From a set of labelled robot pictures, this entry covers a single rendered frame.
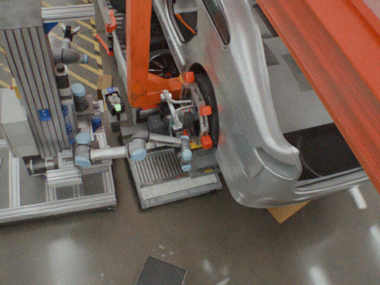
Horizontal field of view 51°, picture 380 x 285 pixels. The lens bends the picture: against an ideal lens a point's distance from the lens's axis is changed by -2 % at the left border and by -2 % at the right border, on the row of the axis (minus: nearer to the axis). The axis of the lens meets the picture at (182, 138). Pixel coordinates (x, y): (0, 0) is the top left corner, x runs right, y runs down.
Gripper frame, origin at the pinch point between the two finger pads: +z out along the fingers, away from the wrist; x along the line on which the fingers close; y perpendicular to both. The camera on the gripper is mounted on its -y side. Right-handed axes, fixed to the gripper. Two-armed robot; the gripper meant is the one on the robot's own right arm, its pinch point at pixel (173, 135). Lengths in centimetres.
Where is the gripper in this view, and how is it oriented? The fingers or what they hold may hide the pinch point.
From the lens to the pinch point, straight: 343.0
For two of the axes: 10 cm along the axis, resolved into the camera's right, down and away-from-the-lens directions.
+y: 1.1, -5.6, -8.2
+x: -9.4, 2.1, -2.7
